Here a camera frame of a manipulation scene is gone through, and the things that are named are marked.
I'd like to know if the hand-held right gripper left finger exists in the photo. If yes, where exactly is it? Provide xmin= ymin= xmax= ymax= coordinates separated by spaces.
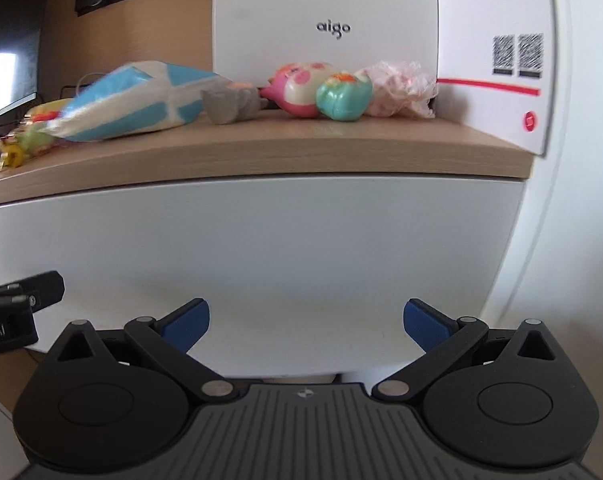
xmin=56 ymin=297 xmax=234 ymax=402

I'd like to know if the pink cartoon toy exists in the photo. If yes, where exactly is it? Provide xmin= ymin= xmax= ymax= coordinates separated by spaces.
xmin=260 ymin=61 xmax=339 ymax=120

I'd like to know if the white wide drawer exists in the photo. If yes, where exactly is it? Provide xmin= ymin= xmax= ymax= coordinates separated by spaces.
xmin=0 ymin=176 xmax=527 ymax=386

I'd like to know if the white card with red print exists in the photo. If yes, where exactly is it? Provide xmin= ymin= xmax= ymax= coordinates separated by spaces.
xmin=434 ymin=0 xmax=555 ymax=157

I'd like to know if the blue white plastic bag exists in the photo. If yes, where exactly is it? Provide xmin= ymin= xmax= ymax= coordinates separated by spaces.
xmin=41 ymin=60 xmax=229 ymax=142

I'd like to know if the white computer case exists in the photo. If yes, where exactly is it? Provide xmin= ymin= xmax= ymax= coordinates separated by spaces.
xmin=211 ymin=0 xmax=439 ymax=103

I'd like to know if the black computer monitor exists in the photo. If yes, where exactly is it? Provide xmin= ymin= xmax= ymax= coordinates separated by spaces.
xmin=0 ymin=0 xmax=49 ymax=126

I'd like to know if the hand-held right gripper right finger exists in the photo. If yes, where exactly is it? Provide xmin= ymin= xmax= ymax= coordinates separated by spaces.
xmin=371 ymin=297 xmax=558 ymax=402

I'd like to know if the teal round toy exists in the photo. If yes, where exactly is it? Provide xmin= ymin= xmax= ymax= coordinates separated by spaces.
xmin=315 ymin=72 xmax=373 ymax=122

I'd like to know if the yellow-green plastic toy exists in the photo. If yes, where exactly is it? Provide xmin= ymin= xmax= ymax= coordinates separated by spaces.
xmin=18 ymin=99 xmax=74 ymax=157

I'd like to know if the pink white plastic bag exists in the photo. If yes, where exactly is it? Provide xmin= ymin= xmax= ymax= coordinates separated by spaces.
xmin=355 ymin=60 xmax=439 ymax=121

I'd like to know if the grey small toy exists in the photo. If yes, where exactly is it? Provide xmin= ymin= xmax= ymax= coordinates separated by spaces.
xmin=201 ymin=84 xmax=271 ymax=125

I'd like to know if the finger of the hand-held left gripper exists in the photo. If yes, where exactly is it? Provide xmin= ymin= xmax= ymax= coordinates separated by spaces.
xmin=0 ymin=270 xmax=65 ymax=312

